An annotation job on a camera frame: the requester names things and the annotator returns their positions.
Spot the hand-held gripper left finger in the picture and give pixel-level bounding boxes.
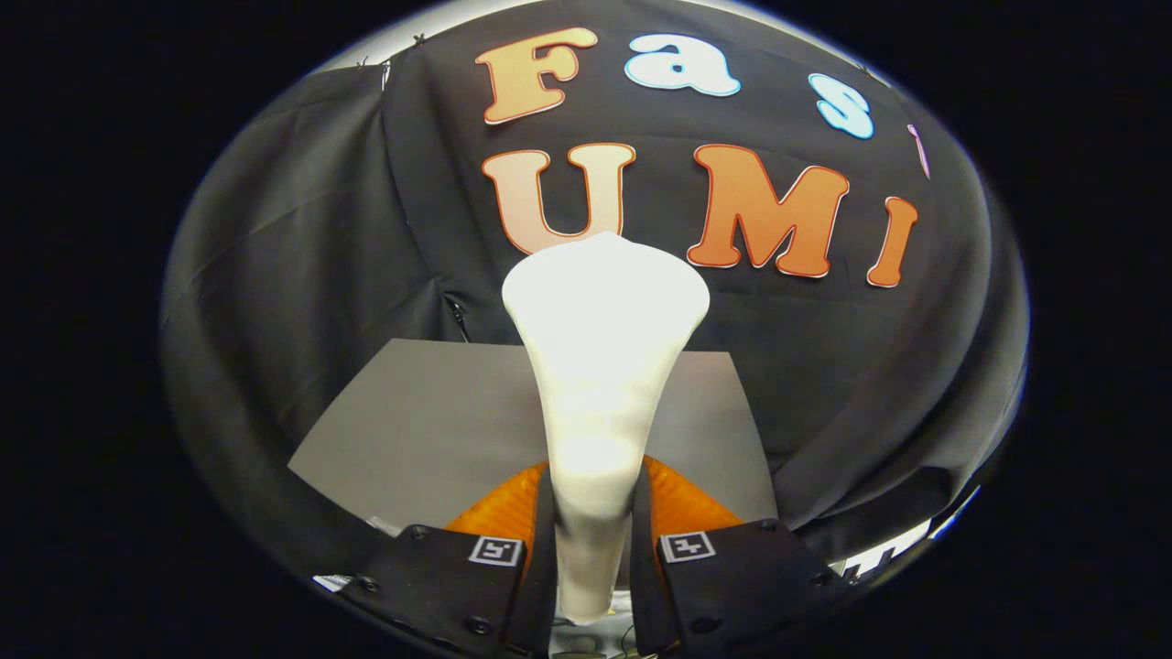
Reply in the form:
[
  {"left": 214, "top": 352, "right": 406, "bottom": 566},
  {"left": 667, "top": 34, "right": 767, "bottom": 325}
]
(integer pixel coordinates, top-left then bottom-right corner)
[{"left": 343, "top": 460, "right": 558, "bottom": 658}]

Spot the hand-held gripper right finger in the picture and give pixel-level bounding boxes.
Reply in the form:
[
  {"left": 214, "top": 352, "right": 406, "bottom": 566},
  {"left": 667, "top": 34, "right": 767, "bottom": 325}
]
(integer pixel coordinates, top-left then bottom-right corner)
[{"left": 630, "top": 456, "right": 857, "bottom": 658}]

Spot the white garment steamer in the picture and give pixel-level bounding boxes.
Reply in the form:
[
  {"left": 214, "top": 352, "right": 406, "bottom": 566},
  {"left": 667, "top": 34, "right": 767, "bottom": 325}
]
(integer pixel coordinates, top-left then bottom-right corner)
[{"left": 502, "top": 231, "right": 711, "bottom": 625}]

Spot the black backdrop cloth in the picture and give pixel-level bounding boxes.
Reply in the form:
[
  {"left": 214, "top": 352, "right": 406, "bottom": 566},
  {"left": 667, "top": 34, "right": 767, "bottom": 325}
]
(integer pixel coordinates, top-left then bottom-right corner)
[{"left": 163, "top": 0, "right": 1031, "bottom": 587}]

